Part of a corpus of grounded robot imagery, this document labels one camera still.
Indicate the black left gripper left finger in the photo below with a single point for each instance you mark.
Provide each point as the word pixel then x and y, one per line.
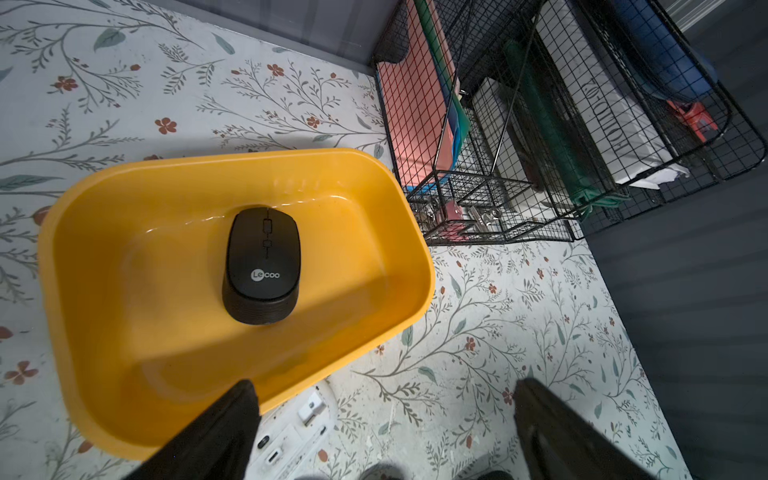
pixel 216 445

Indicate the blue glasses case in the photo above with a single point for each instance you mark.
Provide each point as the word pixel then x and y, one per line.
pixel 661 65

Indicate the floral table mat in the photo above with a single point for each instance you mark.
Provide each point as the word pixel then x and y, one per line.
pixel 89 84

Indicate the green notebook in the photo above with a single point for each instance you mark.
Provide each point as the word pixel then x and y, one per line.
pixel 588 186

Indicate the black wire desk organizer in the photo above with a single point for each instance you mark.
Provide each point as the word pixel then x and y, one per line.
pixel 517 121

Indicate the white upside-down mouse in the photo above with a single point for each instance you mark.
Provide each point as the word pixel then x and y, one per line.
pixel 290 435

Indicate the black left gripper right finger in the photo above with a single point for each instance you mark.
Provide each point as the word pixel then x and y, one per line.
pixel 557 443

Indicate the white paper stack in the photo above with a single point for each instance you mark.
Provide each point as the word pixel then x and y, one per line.
pixel 629 144

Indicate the yellow plastic storage box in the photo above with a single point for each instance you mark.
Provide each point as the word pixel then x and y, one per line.
pixel 131 265

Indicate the pink folder in organizer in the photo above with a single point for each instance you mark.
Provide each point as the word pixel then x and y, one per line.
pixel 411 73

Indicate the red small box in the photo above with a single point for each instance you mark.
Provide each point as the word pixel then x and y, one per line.
pixel 696 118

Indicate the black Lecoo mouse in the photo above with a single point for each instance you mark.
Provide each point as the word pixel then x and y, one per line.
pixel 262 266

